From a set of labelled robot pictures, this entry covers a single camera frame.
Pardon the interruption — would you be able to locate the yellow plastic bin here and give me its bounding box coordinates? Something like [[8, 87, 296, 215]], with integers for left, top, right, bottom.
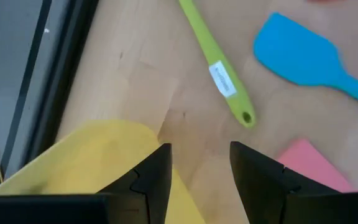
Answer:
[[0, 119, 206, 224]]

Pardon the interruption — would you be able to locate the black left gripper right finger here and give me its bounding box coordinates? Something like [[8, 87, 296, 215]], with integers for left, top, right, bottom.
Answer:
[[229, 141, 340, 224]]

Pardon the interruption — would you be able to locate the black metal table frame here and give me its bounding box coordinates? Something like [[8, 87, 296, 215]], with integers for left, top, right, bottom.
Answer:
[[26, 0, 99, 175]]

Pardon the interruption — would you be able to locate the green silicone spoon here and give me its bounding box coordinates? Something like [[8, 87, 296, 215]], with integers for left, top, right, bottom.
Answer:
[[178, 0, 257, 129]]

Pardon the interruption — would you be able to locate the pink silicone spatula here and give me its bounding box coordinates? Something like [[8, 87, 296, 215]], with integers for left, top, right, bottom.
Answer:
[[277, 138, 356, 194]]

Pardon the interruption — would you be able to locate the blue silicone spatula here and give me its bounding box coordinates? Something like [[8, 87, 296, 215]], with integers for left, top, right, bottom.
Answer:
[[253, 12, 358, 112]]

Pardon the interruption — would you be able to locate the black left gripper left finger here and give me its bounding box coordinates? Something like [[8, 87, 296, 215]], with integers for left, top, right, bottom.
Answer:
[[98, 142, 173, 224]]

